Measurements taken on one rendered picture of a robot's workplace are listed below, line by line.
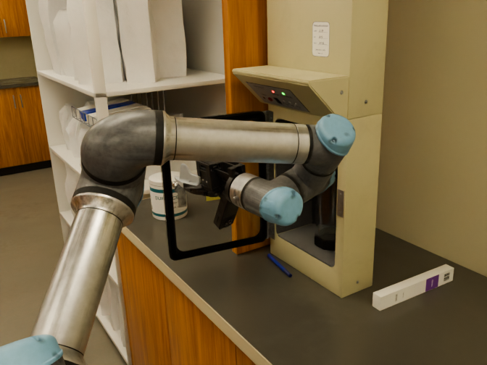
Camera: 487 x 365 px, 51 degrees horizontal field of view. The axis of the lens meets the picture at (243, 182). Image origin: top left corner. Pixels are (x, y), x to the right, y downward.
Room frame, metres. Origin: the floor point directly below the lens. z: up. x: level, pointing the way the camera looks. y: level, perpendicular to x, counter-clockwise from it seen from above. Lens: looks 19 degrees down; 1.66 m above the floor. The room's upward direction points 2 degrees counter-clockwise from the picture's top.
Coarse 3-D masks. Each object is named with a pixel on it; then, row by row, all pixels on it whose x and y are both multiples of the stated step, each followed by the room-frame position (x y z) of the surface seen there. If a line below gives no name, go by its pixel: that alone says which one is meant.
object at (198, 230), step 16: (240, 112) 1.38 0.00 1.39; (176, 160) 1.30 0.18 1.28; (176, 192) 1.30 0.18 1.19; (176, 208) 1.30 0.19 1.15; (192, 208) 1.32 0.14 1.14; (208, 208) 1.33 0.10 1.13; (240, 208) 1.37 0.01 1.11; (176, 224) 1.30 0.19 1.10; (192, 224) 1.32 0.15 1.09; (208, 224) 1.33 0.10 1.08; (240, 224) 1.37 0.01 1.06; (256, 224) 1.39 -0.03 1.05; (176, 240) 1.30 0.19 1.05; (192, 240) 1.31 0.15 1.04; (208, 240) 1.33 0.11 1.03; (224, 240) 1.35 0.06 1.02
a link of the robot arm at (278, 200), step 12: (252, 180) 0.98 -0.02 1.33; (264, 180) 0.98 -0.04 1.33; (276, 180) 0.96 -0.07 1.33; (288, 180) 0.96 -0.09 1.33; (252, 192) 0.95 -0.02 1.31; (264, 192) 0.94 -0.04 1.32; (276, 192) 0.92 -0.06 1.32; (288, 192) 0.91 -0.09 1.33; (252, 204) 0.94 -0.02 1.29; (264, 204) 0.92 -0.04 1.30; (276, 204) 0.90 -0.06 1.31; (288, 204) 0.91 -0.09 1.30; (300, 204) 0.93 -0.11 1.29; (264, 216) 0.92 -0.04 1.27; (276, 216) 0.90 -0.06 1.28; (288, 216) 0.91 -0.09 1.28
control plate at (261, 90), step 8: (256, 88) 1.33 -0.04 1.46; (264, 88) 1.29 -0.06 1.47; (272, 88) 1.25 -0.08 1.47; (280, 88) 1.21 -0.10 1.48; (264, 96) 1.34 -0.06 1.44; (272, 96) 1.30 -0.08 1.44; (280, 96) 1.26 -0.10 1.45; (288, 96) 1.22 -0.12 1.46; (280, 104) 1.31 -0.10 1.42; (288, 104) 1.27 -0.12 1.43
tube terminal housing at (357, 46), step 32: (288, 0) 1.34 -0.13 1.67; (320, 0) 1.24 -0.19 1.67; (352, 0) 1.15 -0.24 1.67; (384, 0) 1.20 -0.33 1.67; (288, 32) 1.34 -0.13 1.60; (352, 32) 1.15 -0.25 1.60; (384, 32) 1.20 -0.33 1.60; (288, 64) 1.34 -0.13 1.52; (320, 64) 1.23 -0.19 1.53; (352, 64) 1.15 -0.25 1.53; (384, 64) 1.21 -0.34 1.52; (352, 96) 1.16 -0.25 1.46; (352, 160) 1.16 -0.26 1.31; (352, 192) 1.16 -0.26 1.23; (352, 224) 1.17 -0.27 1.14; (288, 256) 1.34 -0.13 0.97; (352, 256) 1.17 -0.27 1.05; (352, 288) 1.17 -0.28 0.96
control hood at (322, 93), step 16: (240, 80) 1.37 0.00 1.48; (256, 80) 1.29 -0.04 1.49; (272, 80) 1.21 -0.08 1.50; (288, 80) 1.15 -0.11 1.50; (304, 80) 1.11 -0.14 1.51; (320, 80) 1.11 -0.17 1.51; (336, 80) 1.13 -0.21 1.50; (256, 96) 1.39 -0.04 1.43; (304, 96) 1.16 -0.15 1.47; (320, 96) 1.11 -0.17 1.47; (336, 96) 1.13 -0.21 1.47; (304, 112) 1.25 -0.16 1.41; (320, 112) 1.17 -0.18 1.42; (336, 112) 1.13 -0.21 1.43
